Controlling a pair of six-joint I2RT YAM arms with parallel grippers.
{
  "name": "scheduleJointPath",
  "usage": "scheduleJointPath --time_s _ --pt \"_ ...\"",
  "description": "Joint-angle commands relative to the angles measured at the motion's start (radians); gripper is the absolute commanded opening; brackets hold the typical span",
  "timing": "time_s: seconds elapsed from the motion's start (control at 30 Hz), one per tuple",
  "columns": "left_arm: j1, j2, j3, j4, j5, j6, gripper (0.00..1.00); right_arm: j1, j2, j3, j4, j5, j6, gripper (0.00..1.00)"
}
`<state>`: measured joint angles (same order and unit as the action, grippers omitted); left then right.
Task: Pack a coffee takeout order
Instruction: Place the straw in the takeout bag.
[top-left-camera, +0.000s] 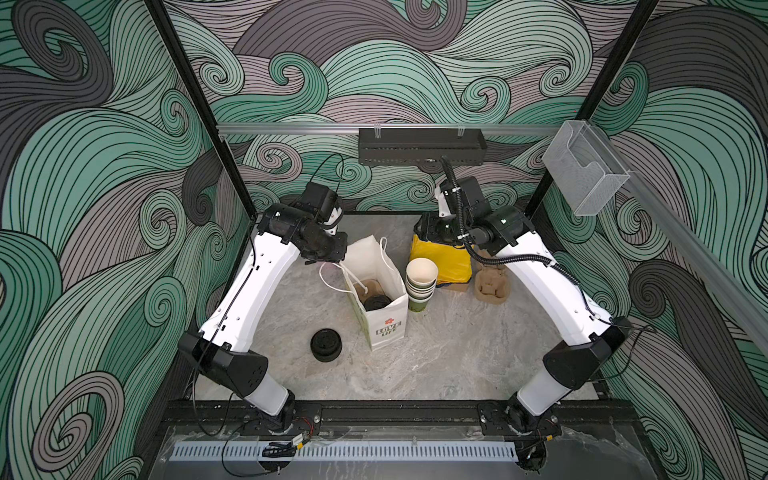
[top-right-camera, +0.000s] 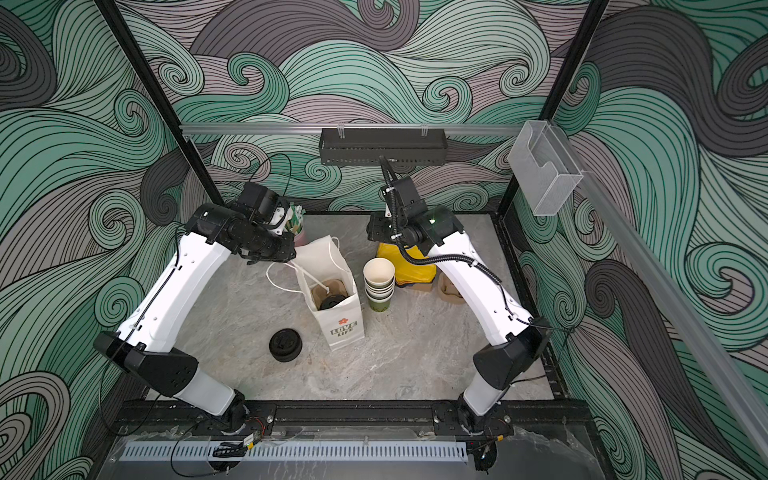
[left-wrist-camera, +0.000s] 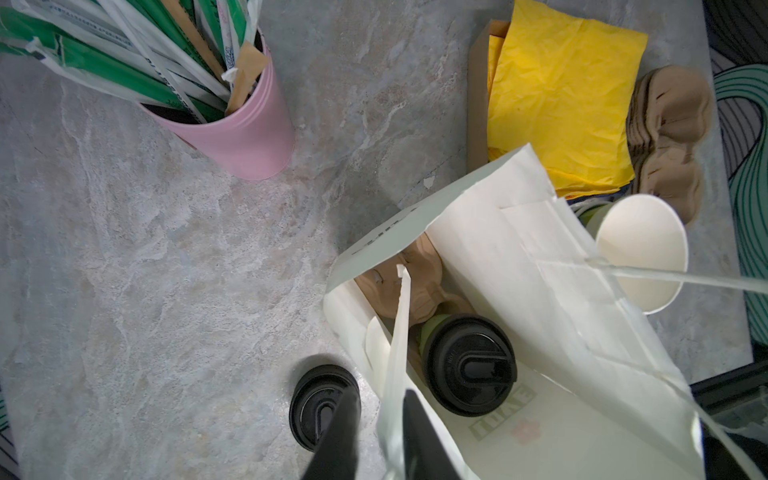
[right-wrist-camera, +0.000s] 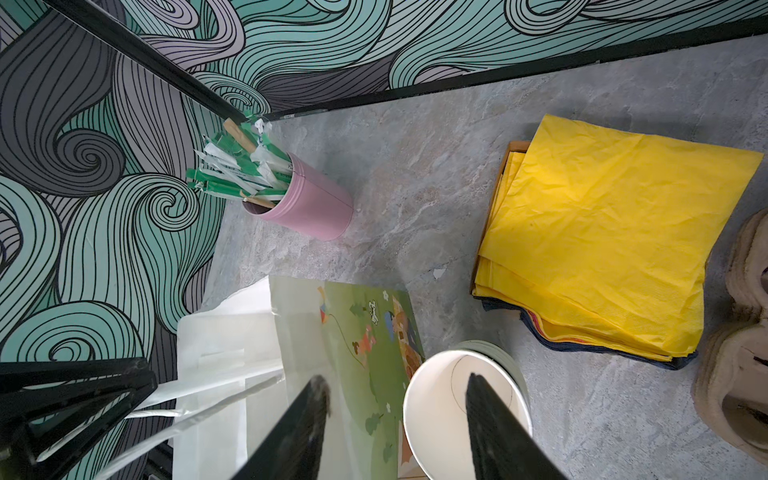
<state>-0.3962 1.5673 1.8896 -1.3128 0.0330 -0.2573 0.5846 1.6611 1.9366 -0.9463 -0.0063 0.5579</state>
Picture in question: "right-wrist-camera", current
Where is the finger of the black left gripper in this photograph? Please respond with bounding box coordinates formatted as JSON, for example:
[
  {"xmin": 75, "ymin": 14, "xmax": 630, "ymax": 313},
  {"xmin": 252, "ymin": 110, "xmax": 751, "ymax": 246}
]
[{"xmin": 1, "ymin": 358, "xmax": 158, "ymax": 479}]

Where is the pink holder cup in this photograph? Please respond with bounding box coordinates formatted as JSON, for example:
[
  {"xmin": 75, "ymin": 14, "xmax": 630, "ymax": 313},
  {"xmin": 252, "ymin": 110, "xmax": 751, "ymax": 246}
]
[{"xmin": 241, "ymin": 153, "xmax": 354, "ymax": 241}]

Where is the brown pulp cup carrier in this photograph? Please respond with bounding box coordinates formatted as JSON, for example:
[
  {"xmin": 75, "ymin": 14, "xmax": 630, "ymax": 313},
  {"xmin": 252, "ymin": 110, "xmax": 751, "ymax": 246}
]
[{"xmin": 692, "ymin": 209, "xmax": 767, "ymax": 464}]

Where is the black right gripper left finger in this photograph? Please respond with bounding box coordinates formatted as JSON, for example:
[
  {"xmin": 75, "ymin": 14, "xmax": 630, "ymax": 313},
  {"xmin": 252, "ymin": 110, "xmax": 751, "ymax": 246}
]
[{"xmin": 232, "ymin": 375, "xmax": 331, "ymax": 480}]

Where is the white green paper bag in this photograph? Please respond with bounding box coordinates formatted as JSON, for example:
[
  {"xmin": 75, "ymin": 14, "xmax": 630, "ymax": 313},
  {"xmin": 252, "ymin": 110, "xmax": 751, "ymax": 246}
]
[{"xmin": 100, "ymin": 276, "xmax": 424, "ymax": 479}]

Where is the black cage frame post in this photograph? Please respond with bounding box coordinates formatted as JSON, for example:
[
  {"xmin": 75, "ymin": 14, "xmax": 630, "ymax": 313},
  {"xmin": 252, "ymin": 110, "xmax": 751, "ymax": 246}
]
[{"xmin": 53, "ymin": 1, "xmax": 767, "ymax": 118}]

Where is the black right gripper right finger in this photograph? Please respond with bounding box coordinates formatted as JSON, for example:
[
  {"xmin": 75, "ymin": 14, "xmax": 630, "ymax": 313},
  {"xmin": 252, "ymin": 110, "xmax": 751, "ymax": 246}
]
[{"xmin": 465, "ymin": 373, "xmax": 565, "ymax": 479}]

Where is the stack of green paper cups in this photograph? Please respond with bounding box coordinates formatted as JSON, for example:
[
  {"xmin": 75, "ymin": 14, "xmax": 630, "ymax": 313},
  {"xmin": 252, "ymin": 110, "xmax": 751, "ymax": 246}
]
[{"xmin": 403, "ymin": 340, "xmax": 533, "ymax": 479}]

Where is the yellow paper napkin stack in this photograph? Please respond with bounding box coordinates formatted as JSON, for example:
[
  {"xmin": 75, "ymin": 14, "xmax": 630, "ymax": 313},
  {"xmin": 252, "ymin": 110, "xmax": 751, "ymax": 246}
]
[{"xmin": 471, "ymin": 115, "xmax": 763, "ymax": 370}]

